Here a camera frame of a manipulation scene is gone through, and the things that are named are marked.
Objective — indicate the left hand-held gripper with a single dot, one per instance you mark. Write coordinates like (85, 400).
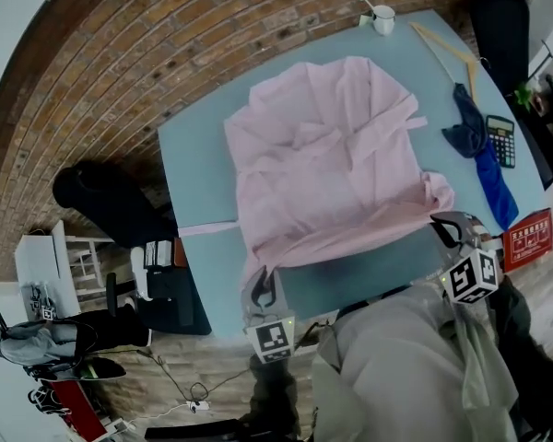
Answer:
(272, 339)

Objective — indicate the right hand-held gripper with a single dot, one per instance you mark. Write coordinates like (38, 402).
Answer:
(472, 276)

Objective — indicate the pink robe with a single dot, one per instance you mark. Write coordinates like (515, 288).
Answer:
(322, 164)

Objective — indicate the person's right forearm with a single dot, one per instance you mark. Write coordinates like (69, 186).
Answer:
(530, 348)

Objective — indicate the person's left forearm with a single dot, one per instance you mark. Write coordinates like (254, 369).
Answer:
(274, 394)

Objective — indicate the bright blue cloth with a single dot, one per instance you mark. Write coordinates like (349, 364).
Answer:
(497, 187)

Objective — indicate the red box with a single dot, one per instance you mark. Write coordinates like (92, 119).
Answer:
(527, 242)

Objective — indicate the black bag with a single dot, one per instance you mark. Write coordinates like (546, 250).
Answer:
(168, 293)

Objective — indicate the black calculator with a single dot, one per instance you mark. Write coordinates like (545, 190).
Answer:
(501, 141)

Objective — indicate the dark navy cloth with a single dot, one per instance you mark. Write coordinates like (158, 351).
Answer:
(467, 127)

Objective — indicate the white striped box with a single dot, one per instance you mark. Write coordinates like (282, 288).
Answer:
(157, 252)

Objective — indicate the white power strip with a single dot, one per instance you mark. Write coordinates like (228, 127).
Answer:
(198, 405)

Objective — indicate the person's pale grey top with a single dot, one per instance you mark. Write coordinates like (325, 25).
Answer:
(405, 366)

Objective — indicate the black monitor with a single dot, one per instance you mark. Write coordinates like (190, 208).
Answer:
(198, 431)

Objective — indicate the green potted plant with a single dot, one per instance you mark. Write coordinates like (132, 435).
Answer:
(524, 95)

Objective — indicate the black device with green stripe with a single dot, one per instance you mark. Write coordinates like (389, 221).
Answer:
(99, 368)

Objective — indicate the black office chair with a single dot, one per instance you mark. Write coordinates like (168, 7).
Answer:
(500, 30)
(106, 201)

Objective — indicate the wooden clothes hanger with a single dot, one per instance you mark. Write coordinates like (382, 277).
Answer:
(461, 55)

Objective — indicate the white cabinet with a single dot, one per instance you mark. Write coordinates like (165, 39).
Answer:
(41, 256)

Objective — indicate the white mug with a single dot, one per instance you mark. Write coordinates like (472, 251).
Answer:
(383, 20)

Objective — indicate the small pale green pad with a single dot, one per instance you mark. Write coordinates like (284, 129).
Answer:
(365, 19)

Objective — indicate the white toothbrush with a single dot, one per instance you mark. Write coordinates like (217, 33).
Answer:
(365, 1)

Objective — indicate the white frame table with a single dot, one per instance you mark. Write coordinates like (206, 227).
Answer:
(90, 260)

